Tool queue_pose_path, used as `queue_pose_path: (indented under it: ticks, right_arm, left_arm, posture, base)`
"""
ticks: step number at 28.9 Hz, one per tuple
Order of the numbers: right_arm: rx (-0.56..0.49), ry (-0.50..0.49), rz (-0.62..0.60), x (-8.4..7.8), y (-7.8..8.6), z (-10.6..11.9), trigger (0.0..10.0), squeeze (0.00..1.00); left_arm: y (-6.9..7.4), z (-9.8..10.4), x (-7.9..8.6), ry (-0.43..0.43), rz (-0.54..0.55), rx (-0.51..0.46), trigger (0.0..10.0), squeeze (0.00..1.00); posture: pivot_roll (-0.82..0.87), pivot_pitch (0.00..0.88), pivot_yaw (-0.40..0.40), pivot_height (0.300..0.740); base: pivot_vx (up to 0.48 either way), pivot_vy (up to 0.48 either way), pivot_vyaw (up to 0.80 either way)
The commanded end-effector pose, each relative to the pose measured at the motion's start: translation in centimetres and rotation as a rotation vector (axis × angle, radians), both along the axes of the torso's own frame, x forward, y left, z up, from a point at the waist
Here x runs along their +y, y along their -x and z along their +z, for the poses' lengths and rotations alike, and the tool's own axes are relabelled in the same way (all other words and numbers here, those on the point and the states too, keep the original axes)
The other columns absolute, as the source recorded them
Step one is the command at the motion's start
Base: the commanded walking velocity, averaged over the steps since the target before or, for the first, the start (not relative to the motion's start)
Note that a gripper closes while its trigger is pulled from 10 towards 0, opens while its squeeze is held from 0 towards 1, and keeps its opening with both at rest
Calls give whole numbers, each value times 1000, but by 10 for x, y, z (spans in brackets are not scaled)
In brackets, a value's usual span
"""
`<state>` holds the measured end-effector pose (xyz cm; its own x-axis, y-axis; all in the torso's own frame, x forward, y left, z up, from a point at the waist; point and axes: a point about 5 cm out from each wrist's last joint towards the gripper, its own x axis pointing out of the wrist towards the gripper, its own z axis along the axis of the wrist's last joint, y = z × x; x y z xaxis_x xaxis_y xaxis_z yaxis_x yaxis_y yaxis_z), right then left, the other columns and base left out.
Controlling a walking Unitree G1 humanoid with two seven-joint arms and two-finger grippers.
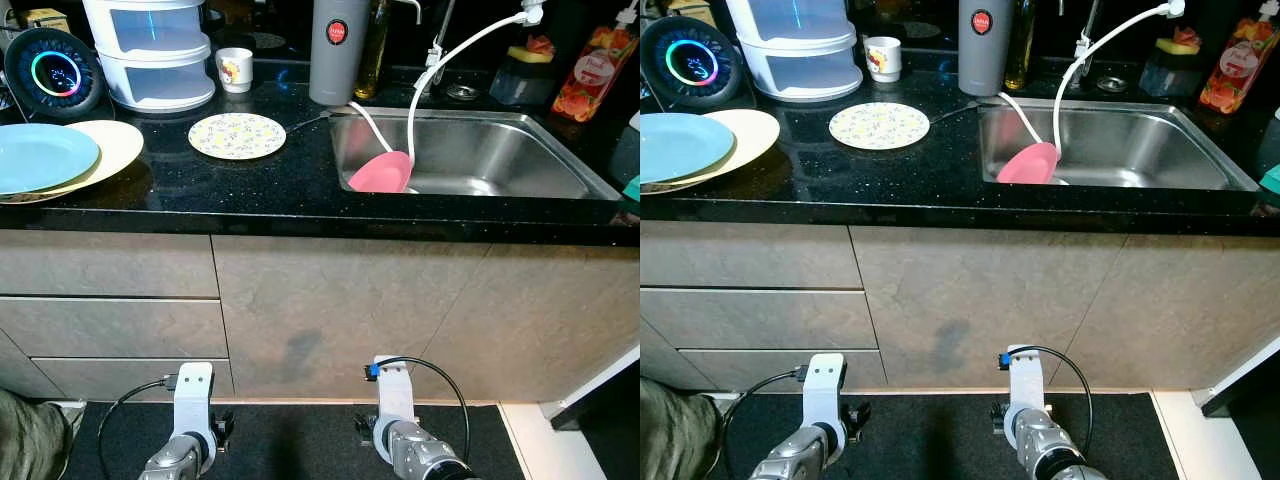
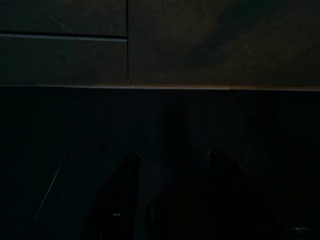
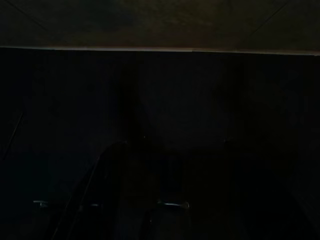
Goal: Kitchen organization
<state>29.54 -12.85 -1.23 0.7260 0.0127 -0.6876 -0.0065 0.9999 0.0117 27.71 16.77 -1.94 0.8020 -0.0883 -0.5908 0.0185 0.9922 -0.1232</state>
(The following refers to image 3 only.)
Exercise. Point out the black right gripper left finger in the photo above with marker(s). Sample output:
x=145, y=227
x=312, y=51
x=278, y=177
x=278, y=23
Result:
x=100, y=200

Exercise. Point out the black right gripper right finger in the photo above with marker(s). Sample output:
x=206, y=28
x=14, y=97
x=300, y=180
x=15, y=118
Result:
x=167, y=220

